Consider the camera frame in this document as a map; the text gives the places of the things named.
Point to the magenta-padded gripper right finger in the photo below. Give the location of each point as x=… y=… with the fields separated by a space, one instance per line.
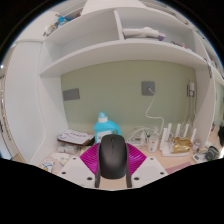
x=137 y=160

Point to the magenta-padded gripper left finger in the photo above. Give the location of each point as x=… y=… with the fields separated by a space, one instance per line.
x=87 y=160

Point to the black computer mouse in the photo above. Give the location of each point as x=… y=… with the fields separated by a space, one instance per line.
x=112 y=156

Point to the large silver foil packet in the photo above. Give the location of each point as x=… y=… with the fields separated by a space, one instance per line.
x=68 y=148

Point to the small white bottle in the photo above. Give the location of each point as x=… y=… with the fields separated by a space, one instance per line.
x=153 y=143

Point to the clear plastic bag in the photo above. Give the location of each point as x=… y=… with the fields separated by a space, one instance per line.
x=61 y=156

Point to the printed paper stack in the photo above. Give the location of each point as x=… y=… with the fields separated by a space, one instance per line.
x=75 y=136

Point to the white router with antennas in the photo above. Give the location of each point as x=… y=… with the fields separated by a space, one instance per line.
x=166 y=150

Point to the blue detergent bottle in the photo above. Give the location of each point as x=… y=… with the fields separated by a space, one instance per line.
x=104 y=128

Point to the gold foil packet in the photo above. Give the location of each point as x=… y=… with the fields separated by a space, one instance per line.
x=181 y=145

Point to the small white jar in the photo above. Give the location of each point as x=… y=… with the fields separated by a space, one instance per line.
x=197 y=146

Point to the white remote control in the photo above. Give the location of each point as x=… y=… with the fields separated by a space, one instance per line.
x=199 y=157

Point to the grey zip pouch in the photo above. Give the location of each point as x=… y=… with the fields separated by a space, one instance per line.
x=212 y=153

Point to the wide grey wall plate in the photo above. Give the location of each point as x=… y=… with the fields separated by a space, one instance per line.
x=71 y=94

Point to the square grey wall socket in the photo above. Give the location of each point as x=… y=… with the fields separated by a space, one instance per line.
x=148 y=88

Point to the white wall charger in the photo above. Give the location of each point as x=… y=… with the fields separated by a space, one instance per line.
x=191 y=89

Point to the white wall shelf unit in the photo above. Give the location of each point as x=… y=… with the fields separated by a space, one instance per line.
x=120 y=50

